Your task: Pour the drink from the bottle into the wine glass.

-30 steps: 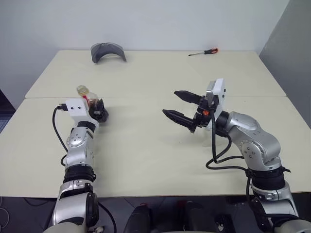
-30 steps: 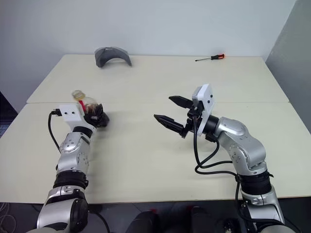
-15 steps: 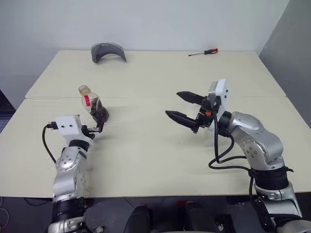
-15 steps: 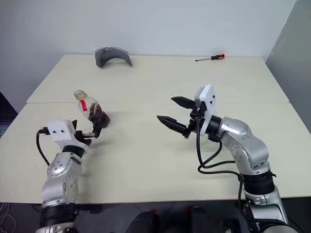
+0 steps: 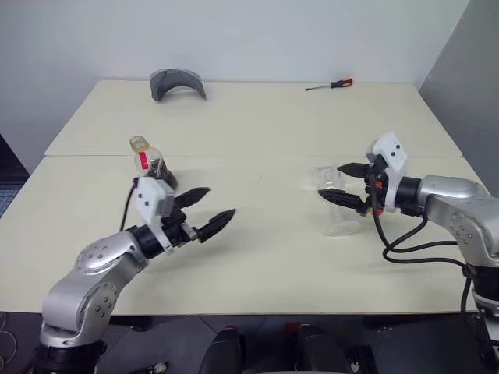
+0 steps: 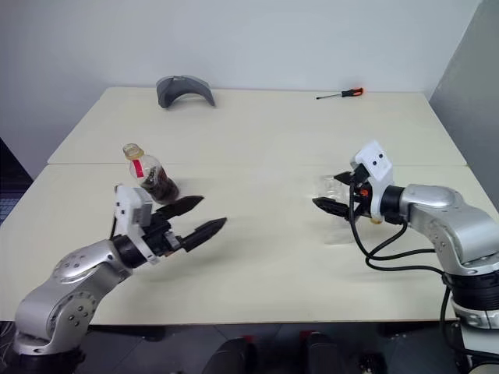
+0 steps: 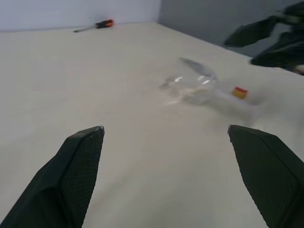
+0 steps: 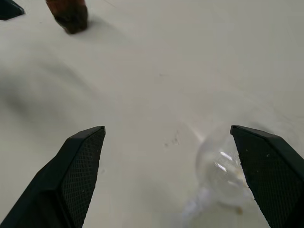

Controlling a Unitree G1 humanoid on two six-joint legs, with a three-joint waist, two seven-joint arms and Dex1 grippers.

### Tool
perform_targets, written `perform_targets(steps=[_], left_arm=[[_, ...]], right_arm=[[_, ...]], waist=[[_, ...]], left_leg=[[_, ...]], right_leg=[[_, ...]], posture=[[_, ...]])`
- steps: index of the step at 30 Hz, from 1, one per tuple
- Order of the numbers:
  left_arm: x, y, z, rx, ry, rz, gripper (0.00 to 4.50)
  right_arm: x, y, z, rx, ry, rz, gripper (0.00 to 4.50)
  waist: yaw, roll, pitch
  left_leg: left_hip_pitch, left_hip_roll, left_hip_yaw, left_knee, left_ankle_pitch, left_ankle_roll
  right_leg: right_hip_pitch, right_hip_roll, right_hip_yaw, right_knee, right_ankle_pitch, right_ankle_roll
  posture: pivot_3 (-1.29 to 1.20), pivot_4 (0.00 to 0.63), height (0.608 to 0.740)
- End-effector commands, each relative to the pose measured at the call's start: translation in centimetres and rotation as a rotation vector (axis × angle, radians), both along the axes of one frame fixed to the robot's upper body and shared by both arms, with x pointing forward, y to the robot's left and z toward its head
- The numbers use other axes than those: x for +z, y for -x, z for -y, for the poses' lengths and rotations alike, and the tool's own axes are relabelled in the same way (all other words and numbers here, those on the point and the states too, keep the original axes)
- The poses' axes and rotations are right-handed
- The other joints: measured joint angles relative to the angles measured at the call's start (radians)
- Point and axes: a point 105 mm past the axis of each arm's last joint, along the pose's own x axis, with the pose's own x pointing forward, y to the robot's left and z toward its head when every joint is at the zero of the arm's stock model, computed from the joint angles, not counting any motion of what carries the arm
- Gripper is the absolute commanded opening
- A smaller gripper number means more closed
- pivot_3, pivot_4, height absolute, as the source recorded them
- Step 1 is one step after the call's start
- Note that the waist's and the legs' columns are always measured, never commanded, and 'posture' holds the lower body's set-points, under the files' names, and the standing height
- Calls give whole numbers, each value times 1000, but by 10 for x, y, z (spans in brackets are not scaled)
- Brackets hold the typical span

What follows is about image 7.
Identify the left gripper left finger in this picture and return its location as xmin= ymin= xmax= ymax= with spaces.
xmin=0 ymin=125 xmax=105 ymax=228

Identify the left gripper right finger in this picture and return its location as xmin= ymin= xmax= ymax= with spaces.
xmin=227 ymin=124 xmax=304 ymax=228

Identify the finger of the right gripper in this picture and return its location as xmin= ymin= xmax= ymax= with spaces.
xmin=248 ymin=31 xmax=304 ymax=72
xmin=224 ymin=16 xmax=278 ymax=48

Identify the orange black handled screwdriver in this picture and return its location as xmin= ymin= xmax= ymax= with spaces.
xmin=73 ymin=19 xmax=115 ymax=33

